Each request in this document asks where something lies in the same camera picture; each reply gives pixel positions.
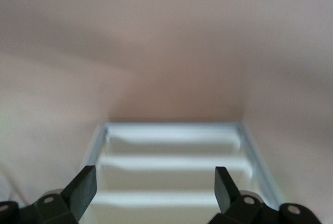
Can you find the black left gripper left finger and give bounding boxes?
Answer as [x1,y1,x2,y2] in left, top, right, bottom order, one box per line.
[0,165,98,224]

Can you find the white plastic drawer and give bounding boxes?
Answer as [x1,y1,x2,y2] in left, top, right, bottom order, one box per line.
[98,155,252,191]
[105,127,241,157]
[88,189,276,224]

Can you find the brown table mat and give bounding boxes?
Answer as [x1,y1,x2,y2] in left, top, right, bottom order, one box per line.
[0,0,333,224]

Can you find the white drawer cabinet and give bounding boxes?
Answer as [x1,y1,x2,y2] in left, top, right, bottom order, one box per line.
[76,121,286,224]

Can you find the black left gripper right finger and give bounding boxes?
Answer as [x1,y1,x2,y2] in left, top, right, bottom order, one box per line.
[212,166,322,224]

